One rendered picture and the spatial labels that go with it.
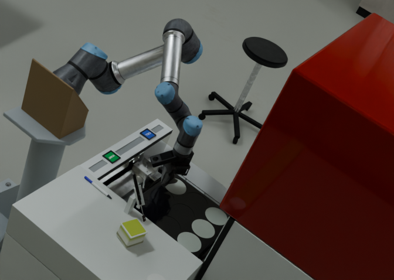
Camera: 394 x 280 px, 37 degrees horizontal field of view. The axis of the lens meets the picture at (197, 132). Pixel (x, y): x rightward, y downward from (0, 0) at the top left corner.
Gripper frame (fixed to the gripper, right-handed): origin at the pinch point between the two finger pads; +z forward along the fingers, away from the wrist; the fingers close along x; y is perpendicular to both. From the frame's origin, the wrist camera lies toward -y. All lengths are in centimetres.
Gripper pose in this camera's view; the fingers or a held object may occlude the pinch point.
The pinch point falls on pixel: (162, 183)
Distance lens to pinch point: 252.7
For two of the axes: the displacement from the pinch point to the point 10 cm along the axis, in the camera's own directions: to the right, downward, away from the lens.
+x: -3.2, -6.6, 6.8
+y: 8.8, 0.5, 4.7
